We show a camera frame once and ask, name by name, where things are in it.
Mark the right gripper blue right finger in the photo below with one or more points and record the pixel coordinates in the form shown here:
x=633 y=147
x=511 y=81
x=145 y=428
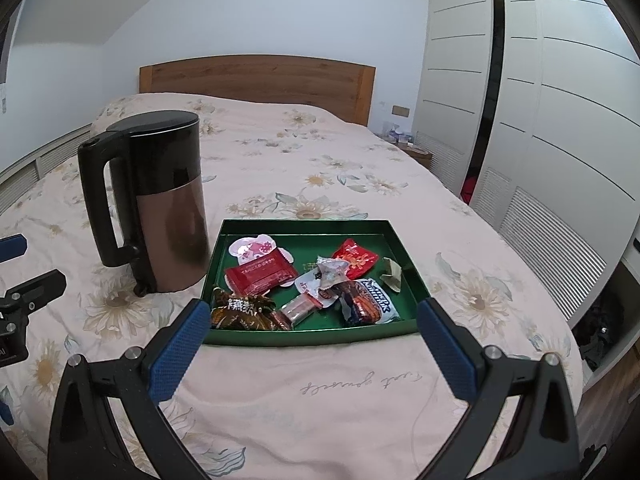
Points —
x=541 y=441

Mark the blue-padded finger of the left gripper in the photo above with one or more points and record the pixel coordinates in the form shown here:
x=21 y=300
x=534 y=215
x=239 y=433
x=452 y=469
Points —
x=12 y=247

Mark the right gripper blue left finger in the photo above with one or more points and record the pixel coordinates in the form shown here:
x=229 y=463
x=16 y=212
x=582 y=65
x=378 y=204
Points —
x=84 y=439

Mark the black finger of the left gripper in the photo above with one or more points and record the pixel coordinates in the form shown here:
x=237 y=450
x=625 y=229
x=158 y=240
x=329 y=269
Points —
x=32 y=295

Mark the brown gold oat snack packet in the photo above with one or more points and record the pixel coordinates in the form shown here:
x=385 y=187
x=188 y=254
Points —
x=256 y=313

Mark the pale green pastry packet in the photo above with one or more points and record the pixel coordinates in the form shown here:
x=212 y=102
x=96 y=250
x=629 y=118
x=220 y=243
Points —
x=391 y=277

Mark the pink cartoon character snack packet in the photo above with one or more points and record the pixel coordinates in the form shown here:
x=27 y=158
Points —
x=246 y=249

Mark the red long snack packet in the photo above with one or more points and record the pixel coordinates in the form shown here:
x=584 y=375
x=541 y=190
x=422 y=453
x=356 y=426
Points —
x=261 y=274

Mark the small orange-ended clear packet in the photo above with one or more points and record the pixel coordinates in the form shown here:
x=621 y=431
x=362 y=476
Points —
x=299 y=308

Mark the red spicy strip snack packet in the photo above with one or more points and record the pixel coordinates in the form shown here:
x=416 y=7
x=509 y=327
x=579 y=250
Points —
x=361 y=260

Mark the clear pink cartoon candy packet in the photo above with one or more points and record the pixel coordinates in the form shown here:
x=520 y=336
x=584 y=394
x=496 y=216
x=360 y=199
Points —
x=332 y=271

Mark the white radiator cover panel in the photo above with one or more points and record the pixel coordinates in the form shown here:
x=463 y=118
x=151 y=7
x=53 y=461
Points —
x=23 y=175

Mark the brown black electric kettle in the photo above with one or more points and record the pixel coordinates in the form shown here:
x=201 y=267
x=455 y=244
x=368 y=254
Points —
x=142 y=183

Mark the green shallow tray box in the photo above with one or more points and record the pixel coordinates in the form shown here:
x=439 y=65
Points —
x=305 y=240

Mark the wooden nightstand with items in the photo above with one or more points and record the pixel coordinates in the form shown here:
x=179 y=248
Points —
x=404 y=141

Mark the white wardrobe doors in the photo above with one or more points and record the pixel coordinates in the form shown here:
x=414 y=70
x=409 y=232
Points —
x=544 y=96

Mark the wooden headboard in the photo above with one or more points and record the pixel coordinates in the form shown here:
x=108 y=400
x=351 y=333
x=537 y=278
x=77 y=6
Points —
x=342 y=88

